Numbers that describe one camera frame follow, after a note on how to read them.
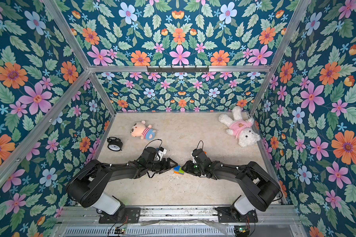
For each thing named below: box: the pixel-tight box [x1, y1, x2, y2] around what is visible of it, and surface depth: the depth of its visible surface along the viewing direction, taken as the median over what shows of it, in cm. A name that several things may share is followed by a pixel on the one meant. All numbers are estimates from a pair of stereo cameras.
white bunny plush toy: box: [218, 105, 261, 148], surface depth 103 cm
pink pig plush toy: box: [130, 119, 157, 141], surface depth 102 cm
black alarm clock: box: [106, 136, 124, 152], surface depth 95 cm
